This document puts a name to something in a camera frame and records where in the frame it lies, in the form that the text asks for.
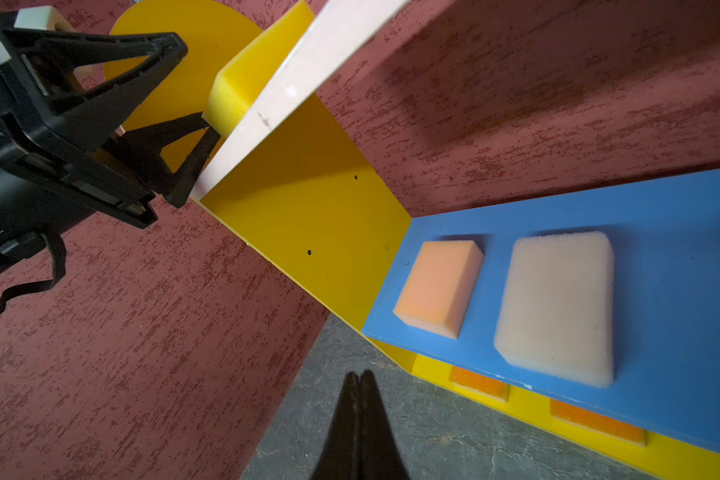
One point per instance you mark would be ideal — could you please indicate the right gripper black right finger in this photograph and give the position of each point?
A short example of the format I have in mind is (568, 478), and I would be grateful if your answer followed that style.
(379, 457)

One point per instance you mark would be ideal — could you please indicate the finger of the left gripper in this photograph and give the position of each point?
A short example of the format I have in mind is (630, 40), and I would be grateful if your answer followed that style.
(141, 151)
(79, 88)

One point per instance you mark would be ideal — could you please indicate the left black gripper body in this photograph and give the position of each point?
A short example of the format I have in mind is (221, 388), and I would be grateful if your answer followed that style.
(47, 190)

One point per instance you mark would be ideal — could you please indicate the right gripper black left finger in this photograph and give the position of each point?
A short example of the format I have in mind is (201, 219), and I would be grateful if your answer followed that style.
(339, 457)

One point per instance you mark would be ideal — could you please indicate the orange sponge yellow base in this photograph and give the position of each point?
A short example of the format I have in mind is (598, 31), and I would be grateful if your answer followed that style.
(479, 384)
(598, 423)

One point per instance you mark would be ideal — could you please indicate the salmon orange sponge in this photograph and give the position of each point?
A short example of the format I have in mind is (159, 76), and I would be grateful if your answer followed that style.
(437, 292)

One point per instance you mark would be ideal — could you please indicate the beige pink sponge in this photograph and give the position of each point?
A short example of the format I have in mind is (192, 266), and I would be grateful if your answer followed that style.
(556, 315)

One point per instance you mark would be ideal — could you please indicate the yellow square sponge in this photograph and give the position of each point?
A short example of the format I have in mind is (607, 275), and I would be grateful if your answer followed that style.
(238, 84)

